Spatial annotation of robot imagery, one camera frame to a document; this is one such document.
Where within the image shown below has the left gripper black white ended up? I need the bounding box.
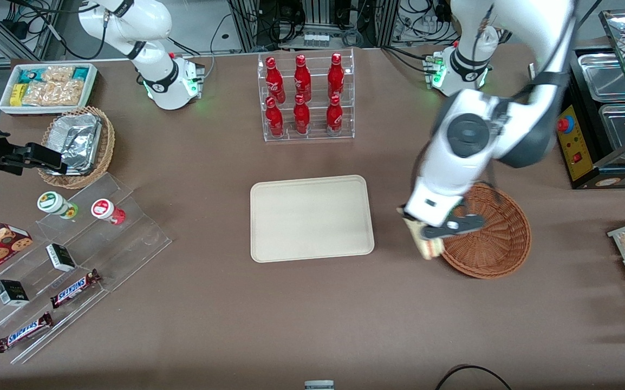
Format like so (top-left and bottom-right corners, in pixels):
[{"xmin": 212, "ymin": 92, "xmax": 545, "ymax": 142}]
[{"xmin": 403, "ymin": 180, "xmax": 487, "ymax": 241}]

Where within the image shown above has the triangular sandwich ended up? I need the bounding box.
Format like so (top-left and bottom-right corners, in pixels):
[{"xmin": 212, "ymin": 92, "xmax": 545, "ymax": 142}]
[{"xmin": 397, "ymin": 206, "xmax": 445, "ymax": 261}]

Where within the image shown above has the brown wicker basket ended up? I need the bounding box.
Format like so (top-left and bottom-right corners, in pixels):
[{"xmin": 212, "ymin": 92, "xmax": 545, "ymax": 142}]
[{"xmin": 438, "ymin": 183, "xmax": 532, "ymax": 280}]

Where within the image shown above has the tan wicker basket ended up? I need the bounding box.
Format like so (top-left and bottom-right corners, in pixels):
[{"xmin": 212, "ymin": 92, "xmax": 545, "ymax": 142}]
[{"xmin": 37, "ymin": 106, "xmax": 116, "ymax": 190}]

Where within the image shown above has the beige plastic tray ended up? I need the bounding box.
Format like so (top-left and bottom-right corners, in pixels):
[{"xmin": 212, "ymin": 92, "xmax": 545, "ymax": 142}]
[{"xmin": 250, "ymin": 174, "xmax": 375, "ymax": 263}]

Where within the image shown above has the crumpled aluminium foil container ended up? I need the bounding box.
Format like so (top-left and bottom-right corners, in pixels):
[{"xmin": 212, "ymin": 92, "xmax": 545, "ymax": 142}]
[{"xmin": 59, "ymin": 128, "xmax": 101, "ymax": 176}]

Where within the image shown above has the green lid yogurt cup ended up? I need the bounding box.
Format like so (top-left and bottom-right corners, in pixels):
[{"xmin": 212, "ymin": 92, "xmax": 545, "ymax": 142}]
[{"xmin": 37, "ymin": 191, "xmax": 80, "ymax": 220}]

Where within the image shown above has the large clear nut bag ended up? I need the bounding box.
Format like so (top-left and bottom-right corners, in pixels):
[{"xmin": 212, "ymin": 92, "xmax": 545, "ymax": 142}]
[{"xmin": 23, "ymin": 80, "xmax": 85, "ymax": 107}]

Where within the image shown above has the red lid yogurt cup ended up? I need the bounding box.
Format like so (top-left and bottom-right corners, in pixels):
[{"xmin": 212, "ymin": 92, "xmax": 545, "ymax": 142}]
[{"xmin": 91, "ymin": 198, "xmax": 127, "ymax": 226}]

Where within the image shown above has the white plastic snack bin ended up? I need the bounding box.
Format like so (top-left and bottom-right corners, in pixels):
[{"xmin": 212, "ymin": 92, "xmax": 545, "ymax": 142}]
[{"xmin": 0, "ymin": 62, "xmax": 100, "ymax": 116}]

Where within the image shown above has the small clear nut bag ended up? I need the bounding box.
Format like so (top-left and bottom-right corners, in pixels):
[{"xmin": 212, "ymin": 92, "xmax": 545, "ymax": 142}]
[{"xmin": 42, "ymin": 66, "xmax": 75, "ymax": 83}]

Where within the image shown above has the small black carton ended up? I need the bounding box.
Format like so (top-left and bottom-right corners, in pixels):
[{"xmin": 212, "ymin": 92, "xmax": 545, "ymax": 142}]
[
  {"xmin": 46, "ymin": 243, "xmax": 77, "ymax": 272},
  {"xmin": 0, "ymin": 279, "xmax": 30, "ymax": 308}
]

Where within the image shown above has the clear acrylic stepped display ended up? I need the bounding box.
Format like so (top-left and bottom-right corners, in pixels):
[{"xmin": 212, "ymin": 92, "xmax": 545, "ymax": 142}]
[{"xmin": 0, "ymin": 172, "xmax": 173, "ymax": 365}]

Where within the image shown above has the snickers chocolate bar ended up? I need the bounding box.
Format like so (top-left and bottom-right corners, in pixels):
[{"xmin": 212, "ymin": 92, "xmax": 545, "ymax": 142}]
[
  {"xmin": 0, "ymin": 311, "xmax": 54, "ymax": 354},
  {"xmin": 50, "ymin": 269, "xmax": 102, "ymax": 309}
]

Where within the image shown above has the black food warmer case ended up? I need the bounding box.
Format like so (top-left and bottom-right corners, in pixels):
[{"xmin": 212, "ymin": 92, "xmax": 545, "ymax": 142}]
[{"xmin": 554, "ymin": 9, "xmax": 625, "ymax": 190}]

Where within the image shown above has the clear acrylic bottle rack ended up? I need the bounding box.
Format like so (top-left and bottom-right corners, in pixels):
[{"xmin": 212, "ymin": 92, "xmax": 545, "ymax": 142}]
[{"xmin": 257, "ymin": 49, "xmax": 355, "ymax": 142}]

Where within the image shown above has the red cola bottle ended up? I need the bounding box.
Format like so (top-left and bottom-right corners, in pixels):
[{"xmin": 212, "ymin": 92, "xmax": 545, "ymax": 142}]
[
  {"xmin": 265, "ymin": 96, "xmax": 284, "ymax": 137},
  {"xmin": 265, "ymin": 57, "xmax": 287, "ymax": 103},
  {"xmin": 294, "ymin": 54, "xmax": 312, "ymax": 102},
  {"xmin": 326, "ymin": 94, "xmax": 343, "ymax": 136},
  {"xmin": 293, "ymin": 94, "xmax": 311, "ymax": 134},
  {"xmin": 328, "ymin": 53, "xmax": 345, "ymax": 101}
]

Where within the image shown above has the black looped cable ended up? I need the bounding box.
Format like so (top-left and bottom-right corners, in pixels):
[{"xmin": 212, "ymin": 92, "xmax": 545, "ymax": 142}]
[{"xmin": 434, "ymin": 365, "xmax": 512, "ymax": 390}]

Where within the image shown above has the thin black table cable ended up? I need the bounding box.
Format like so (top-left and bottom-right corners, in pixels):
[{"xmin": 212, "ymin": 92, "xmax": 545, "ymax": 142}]
[{"xmin": 203, "ymin": 13, "xmax": 233, "ymax": 77}]

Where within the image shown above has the aluminium frame post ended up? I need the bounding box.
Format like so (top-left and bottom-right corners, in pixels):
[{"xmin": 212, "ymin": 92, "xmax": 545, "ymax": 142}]
[
  {"xmin": 229, "ymin": 0, "xmax": 260, "ymax": 53},
  {"xmin": 377, "ymin": 0, "xmax": 401, "ymax": 47}
]

